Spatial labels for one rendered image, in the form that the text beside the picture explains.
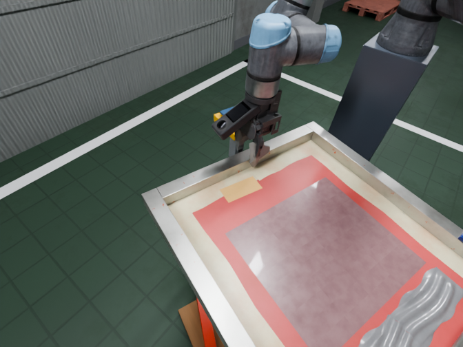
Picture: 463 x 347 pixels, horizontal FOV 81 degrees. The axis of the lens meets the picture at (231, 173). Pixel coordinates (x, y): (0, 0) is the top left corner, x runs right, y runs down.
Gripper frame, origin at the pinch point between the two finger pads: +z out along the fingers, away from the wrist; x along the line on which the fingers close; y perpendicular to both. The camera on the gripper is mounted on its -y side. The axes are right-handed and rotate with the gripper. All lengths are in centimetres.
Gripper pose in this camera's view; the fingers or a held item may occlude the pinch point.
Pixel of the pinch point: (244, 158)
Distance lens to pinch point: 75.9
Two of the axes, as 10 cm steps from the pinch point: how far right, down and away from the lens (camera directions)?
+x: -5.6, -6.3, 5.4
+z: -0.6, 6.8, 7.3
